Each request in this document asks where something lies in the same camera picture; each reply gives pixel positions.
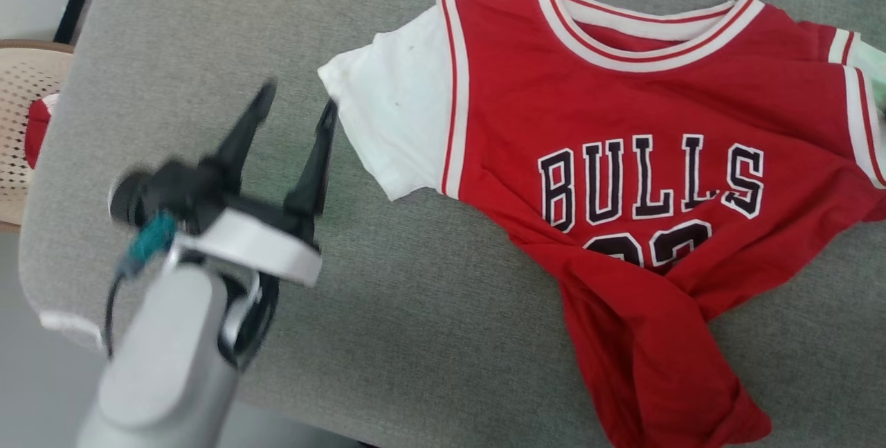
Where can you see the beige perforated laundry basket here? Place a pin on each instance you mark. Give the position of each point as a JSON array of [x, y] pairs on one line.
[[14, 122]]

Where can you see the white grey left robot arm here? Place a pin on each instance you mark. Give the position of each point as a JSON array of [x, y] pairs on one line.
[[166, 365]]

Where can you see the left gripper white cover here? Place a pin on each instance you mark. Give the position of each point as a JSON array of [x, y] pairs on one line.
[[256, 244]]

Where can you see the red and white basketball jersey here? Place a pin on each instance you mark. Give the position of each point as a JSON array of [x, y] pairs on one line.
[[519, 88]]

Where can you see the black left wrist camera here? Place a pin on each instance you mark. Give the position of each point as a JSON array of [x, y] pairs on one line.
[[156, 188]]

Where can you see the red garment in basket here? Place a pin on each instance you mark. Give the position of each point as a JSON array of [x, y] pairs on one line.
[[38, 133]]

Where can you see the grey fabric sofa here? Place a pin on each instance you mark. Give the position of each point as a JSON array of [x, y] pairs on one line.
[[415, 330]]

